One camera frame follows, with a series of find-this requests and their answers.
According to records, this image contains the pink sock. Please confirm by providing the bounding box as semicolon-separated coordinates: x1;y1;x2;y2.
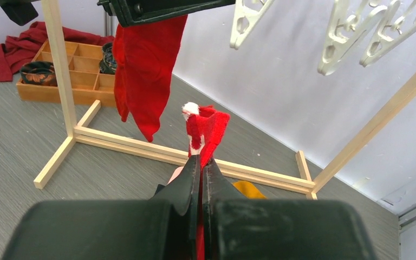
167;166;184;184

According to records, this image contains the wooden compartment tray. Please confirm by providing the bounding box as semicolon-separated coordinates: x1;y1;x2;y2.
16;41;116;107

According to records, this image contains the red cloth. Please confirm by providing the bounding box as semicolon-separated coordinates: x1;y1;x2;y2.
0;22;114;86

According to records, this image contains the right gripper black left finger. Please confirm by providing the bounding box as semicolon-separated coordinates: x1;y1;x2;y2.
150;155;201;216

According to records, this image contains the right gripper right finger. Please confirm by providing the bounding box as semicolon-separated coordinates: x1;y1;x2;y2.
201;158;246;216

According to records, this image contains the red santa sock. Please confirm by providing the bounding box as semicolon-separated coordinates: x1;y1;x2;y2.
182;102;230;260
112;24;129;122
123;15;188;142

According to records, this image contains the white plastic clip hanger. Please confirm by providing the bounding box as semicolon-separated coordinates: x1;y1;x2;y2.
229;0;416;77

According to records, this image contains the rolled dark green sock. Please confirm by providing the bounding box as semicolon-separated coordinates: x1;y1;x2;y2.
99;42;117;75

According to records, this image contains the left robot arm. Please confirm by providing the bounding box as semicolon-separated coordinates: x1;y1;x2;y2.
0;0;235;27

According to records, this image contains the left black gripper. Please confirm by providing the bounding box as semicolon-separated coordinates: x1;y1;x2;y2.
97;0;235;27

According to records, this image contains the rolled black orange sock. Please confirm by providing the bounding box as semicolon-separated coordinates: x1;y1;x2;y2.
19;61;57;87

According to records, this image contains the wooden drying rack frame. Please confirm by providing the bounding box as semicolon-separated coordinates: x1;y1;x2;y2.
34;1;416;199

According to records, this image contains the mustard yellow sock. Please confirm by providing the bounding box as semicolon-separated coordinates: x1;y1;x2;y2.
232;180;267;199

